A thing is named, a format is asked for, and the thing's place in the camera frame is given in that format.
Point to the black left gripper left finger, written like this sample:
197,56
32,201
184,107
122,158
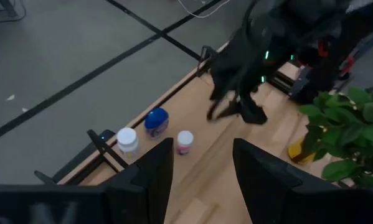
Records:
149,186

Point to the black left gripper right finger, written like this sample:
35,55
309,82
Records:
261,186

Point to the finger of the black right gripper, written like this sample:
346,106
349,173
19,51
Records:
253,113
231,109

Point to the white bottle blue-striped label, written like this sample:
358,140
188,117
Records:
127,141

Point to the brown bottle yellow cap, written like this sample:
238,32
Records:
296,151

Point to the small pink bottle white cap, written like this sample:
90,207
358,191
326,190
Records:
185,141

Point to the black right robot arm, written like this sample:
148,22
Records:
298,25

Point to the blue-lid jar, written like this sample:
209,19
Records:
156,121

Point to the green potted plant black pot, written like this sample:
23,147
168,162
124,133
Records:
345,130

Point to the wooden shelf black metal frame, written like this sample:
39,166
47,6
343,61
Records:
106,149

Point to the black aluminium table frame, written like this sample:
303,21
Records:
77,165

